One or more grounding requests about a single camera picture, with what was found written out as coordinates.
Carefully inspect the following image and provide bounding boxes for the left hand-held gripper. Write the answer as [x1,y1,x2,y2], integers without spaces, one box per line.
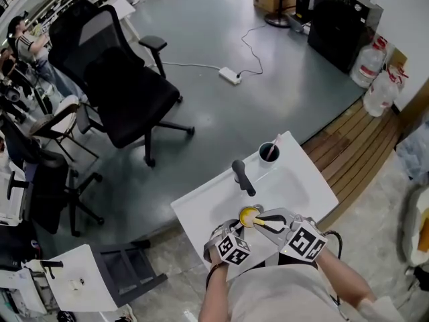
[203,218,252,267]

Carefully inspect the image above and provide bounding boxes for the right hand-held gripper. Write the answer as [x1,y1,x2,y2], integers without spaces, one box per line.
[258,207,328,264]

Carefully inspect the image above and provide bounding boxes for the yellow cleaning brush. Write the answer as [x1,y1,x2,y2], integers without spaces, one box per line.
[240,207,268,228]

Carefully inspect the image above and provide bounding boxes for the person's right forearm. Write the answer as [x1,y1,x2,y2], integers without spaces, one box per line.
[314,246,376,307]

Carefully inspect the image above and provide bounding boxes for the person's left forearm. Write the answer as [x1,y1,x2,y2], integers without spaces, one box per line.
[197,256,232,322]

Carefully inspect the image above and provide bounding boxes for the person's black trousers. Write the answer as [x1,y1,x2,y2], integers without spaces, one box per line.
[278,252,318,268]

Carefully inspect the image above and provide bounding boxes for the white ceramic sink basin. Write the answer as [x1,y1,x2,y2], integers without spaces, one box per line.
[170,131,339,281]

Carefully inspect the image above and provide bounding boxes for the white tumbler with dark interior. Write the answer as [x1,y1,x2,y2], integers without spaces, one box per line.
[257,141,281,167]

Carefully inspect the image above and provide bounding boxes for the person's light grey shirt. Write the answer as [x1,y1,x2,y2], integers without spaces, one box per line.
[227,263,406,322]

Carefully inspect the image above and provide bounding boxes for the pink toothbrush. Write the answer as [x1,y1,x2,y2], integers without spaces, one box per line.
[266,133,282,159]

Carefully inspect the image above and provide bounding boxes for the wooden slatted decking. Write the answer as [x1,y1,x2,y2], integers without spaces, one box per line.
[300,97,403,223]

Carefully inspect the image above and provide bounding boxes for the black metal sink stand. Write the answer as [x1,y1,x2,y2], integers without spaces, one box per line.
[90,239,168,310]

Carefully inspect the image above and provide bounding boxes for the white egg chair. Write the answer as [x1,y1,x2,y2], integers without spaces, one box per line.
[398,182,429,268]

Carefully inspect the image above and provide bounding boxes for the orange cushion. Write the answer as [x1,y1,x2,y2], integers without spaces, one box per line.
[417,226,429,251]

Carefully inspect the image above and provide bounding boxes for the marble print panel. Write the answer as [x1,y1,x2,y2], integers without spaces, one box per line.
[395,122,429,184]

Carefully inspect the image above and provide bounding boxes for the white power strip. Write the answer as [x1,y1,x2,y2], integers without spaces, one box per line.
[219,66,243,86]

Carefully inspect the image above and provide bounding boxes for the white sink basin without cabinet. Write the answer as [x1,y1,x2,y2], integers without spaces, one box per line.
[43,244,127,313]

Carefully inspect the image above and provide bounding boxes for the black mesh office chair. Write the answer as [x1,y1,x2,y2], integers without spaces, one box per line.
[48,0,196,168]

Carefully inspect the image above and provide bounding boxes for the tall brown board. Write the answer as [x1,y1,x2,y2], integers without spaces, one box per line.
[395,75,429,140]

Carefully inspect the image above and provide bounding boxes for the black swivel chair with jacket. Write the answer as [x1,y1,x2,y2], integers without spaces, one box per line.
[0,112,105,237]

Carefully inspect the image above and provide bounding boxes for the small black faucet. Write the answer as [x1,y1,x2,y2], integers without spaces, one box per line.
[39,260,64,280]

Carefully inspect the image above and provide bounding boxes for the grey dustpan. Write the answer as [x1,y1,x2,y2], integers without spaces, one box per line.
[286,13,311,33]

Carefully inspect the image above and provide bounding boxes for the black washing machine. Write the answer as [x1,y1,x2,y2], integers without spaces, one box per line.
[307,0,384,75]

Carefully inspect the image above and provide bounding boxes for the black standing fan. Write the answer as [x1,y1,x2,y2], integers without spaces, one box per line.
[264,0,292,29]

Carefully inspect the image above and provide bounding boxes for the folding chair with white seat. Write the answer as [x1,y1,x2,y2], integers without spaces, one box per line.
[28,95,100,162]

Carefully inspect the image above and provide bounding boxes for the small brown cardboard sheet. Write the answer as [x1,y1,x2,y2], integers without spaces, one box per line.
[390,47,408,66]

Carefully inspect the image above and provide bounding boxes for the black bin with yellow lid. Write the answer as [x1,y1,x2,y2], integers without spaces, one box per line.
[294,0,318,23]

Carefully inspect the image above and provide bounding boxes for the white plastic drawer unit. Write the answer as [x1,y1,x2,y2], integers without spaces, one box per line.
[0,169,29,227]

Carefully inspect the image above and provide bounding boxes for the white table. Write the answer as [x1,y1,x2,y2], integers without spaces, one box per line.
[90,0,141,43]

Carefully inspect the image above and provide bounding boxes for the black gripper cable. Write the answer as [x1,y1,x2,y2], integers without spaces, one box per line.
[321,230,343,260]

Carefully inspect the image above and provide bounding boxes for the white power strip cable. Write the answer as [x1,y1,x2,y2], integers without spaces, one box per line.
[162,61,222,70]

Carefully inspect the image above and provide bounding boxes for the black power cable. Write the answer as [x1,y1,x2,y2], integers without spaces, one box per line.
[239,21,269,79]

